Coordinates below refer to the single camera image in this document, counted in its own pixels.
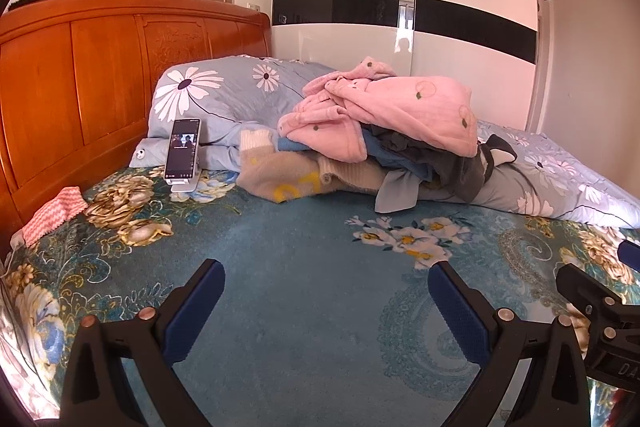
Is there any teal floral blanket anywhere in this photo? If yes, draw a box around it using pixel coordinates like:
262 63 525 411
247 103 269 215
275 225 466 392
0 167 640 427

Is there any light blue pillow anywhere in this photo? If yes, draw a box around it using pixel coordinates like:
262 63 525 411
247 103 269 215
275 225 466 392
129 137 173 168

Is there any light blue floral duvet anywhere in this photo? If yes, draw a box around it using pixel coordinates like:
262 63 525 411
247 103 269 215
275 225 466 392
147 55 640 230

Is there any blue garment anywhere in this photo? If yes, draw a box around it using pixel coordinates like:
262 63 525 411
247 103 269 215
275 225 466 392
277 127 441 188

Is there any black and white garment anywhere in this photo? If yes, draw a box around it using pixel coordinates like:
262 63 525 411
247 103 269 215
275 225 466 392
477 134 519 168

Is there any dark grey garment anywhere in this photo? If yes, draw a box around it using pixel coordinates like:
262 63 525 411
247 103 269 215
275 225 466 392
370 127 501 204

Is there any light grey-blue garment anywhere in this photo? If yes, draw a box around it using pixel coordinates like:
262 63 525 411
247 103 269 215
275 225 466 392
375 169 426 214

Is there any orange wooden bed frame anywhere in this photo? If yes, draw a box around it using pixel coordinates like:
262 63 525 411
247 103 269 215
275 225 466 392
0 0 272 253

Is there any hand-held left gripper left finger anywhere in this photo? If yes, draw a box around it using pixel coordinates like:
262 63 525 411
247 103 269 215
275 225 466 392
59 258 227 427

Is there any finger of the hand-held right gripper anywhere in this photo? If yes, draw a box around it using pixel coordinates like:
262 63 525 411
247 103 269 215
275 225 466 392
555 262 625 309
617 239 640 271

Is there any pink white checkered cloth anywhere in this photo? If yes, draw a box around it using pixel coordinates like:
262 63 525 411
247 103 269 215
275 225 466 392
22 187 89 249

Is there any smartphone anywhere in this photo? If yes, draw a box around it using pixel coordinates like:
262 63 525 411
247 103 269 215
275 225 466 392
164 118 202 182

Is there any white phone stand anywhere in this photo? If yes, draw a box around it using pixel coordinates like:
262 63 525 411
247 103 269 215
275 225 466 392
170 156 204 194

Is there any pink fleece pajama garment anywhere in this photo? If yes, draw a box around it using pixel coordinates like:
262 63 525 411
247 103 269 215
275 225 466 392
325 74 482 158
276 56 397 164

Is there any black brush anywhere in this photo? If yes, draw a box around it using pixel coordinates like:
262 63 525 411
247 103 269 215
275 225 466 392
7 0 56 12

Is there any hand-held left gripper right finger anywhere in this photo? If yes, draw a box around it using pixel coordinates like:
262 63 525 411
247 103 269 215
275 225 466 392
427 259 593 427

